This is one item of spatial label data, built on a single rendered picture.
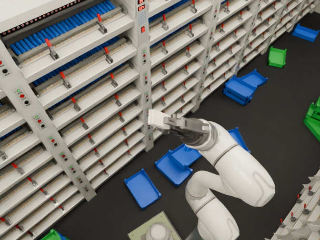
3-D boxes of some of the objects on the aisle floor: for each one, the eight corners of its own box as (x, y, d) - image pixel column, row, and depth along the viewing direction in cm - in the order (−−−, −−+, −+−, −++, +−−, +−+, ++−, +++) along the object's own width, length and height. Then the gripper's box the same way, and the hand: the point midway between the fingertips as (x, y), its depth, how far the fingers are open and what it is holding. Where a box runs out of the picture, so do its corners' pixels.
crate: (187, 143, 251) (189, 137, 246) (202, 155, 243) (205, 150, 238) (167, 156, 232) (170, 151, 227) (184, 171, 224) (186, 165, 219)
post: (198, 108, 278) (237, -77, 140) (193, 113, 274) (227, -73, 136) (185, 98, 286) (209, -85, 148) (180, 103, 282) (199, -82, 144)
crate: (161, 197, 219) (161, 194, 213) (142, 210, 213) (141, 208, 206) (143, 171, 234) (143, 167, 227) (125, 183, 227) (124, 179, 220)
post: (153, 146, 249) (145, -39, 111) (146, 152, 245) (129, -33, 107) (140, 134, 258) (117, -52, 120) (133, 139, 254) (102, -46, 116)
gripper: (175, 121, 73) (126, 101, 53) (219, 119, 67) (182, 95, 46) (174, 146, 72) (123, 135, 51) (218, 146, 65) (180, 135, 45)
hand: (160, 120), depth 52 cm, fingers closed
